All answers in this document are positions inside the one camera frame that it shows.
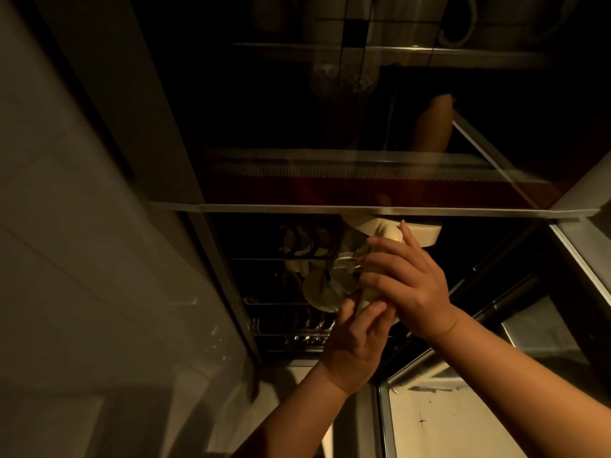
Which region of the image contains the person's left hand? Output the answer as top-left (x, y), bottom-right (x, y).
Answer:
top-left (319, 295), bottom-right (398, 396)

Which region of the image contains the person's right hand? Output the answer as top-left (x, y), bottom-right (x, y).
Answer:
top-left (358, 220), bottom-right (460, 341)

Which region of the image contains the person's right forearm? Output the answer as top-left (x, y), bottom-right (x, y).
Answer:
top-left (427, 305), bottom-right (611, 458)

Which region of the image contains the person's left forearm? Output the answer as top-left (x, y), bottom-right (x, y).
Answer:
top-left (233, 362), bottom-right (379, 458)

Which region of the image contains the clear glass cup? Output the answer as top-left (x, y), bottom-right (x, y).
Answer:
top-left (329, 250), bottom-right (370, 295)

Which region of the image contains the white bowl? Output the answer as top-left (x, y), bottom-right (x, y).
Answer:
top-left (302, 268), bottom-right (355, 314)

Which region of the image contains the row of white plates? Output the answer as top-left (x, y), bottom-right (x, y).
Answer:
top-left (279, 224), bottom-right (341, 274)

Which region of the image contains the white cabinet front panel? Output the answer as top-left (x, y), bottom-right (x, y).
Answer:
top-left (379, 379), bottom-right (507, 458)

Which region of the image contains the dark glass cabinet door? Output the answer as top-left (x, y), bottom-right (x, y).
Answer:
top-left (129, 0), bottom-right (603, 220)

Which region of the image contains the metal wire dish rack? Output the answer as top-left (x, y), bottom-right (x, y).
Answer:
top-left (231, 223), bottom-right (345, 352)

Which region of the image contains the metal bar handle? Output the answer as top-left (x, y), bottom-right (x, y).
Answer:
top-left (389, 274), bottom-right (542, 392)

